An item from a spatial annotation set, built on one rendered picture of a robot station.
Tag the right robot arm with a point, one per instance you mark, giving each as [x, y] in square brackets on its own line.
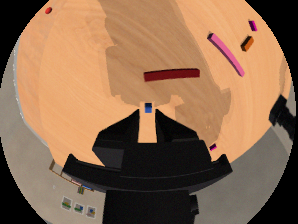
[284, 119]

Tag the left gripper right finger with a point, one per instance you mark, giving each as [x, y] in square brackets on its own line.
[173, 130]

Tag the dark red rod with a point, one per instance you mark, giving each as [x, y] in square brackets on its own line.
[171, 74]

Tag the pink rod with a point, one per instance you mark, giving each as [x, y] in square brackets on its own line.
[226, 52]

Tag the orange rod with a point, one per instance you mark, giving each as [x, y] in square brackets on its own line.
[247, 43]

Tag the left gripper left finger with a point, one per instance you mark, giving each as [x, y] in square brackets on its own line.
[122, 129]

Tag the small magenta block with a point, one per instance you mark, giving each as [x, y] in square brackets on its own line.
[252, 25]

